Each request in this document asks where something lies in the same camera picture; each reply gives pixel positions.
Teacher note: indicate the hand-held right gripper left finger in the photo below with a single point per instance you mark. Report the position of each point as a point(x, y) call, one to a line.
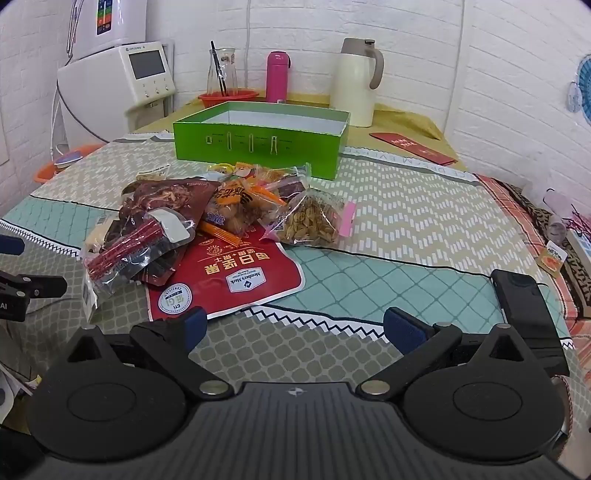
point(196, 325)

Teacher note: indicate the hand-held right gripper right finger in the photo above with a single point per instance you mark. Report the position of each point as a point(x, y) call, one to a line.
point(401, 325)

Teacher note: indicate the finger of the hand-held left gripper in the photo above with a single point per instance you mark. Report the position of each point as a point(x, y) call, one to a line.
point(37, 285)
point(11, 244)

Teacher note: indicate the large red snack bag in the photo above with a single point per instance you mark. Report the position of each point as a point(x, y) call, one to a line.
point(258, 272)

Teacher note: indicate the clear packet of red sticks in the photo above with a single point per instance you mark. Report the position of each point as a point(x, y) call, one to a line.
point(124, 251)

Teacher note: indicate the orange fried twist snack bag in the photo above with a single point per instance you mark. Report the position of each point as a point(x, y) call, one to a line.
point(235, 203)

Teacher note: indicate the dark red meat snack bag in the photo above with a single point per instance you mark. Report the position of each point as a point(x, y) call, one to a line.
point(157, 194)

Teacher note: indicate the peanut zip bag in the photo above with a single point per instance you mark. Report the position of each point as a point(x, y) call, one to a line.
point(309, 221)

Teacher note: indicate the orange cartoon snack packet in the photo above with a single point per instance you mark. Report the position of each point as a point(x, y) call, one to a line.
point(249, 171)

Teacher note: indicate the zip bag with dark snacks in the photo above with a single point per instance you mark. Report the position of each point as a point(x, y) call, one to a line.
point(293, 184)

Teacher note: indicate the green cardboard box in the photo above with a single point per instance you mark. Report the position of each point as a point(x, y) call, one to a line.
point(258, 143)

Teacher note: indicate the orange plastic basin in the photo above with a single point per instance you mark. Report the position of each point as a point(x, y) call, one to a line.
point(46, 173)

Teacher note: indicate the orange snack stick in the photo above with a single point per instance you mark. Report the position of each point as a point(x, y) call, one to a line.
point(221, 234)

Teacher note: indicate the black phone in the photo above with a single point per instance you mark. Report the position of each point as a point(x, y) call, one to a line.
point(526, 314)

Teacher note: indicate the small beige snack packet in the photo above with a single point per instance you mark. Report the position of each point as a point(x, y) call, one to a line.
point(152, 174)

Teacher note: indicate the yellow jelly cup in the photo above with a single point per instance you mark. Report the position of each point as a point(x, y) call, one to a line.
point(226, 167)

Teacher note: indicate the leopard print cloth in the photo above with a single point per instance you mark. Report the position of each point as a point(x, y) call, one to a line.
point(521, 217)

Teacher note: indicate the small orange packet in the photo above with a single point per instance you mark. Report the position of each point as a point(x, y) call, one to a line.
point(551, 256)

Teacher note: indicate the white appliance with screen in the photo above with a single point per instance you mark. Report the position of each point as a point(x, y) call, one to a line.
point(92, 92)

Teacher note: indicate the red envelope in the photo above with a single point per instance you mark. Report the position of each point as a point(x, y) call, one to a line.
point(411, 147)

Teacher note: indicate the white power strip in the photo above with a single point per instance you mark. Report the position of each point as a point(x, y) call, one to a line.
point(579, 249)

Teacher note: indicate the red plastic basket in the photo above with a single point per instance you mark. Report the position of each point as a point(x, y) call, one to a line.
point(242, 97)

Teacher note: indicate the cream thermos jug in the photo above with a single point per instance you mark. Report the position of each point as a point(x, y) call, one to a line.
point(353, 87)

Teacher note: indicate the black chopstick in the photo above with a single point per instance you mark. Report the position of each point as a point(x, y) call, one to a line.
point(222, 76)
point(216, 64)

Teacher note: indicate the clear glass carafe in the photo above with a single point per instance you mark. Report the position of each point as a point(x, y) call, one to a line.
point(231, 74)

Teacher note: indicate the pink insulated bottle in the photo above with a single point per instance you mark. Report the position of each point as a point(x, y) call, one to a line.
point(278, 76)

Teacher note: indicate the white wall water heater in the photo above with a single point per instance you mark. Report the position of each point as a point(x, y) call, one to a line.
point(129, 23)

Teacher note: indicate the small blue fan wall decoration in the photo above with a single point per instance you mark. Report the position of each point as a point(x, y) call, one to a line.
point(574, 97)

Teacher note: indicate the large blue fan wall decoration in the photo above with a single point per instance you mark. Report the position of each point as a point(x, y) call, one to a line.
point(585, 74)

